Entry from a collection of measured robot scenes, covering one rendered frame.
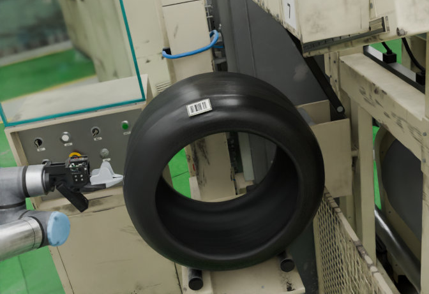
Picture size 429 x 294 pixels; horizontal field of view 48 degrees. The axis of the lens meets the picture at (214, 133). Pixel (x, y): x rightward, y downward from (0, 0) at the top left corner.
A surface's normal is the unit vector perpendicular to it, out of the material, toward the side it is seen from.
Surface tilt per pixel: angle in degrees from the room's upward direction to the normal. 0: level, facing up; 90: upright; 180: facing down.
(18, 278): 0
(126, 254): 90
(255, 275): 0
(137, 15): 90
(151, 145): 57
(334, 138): 90
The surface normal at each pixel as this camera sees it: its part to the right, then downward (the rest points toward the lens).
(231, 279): -0.16, -0.90
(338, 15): 0.11, 0.40
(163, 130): -0.40, -0.23
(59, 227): 0.94, -0.02
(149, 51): 0.47, 0.30
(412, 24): 0.05, 0.11
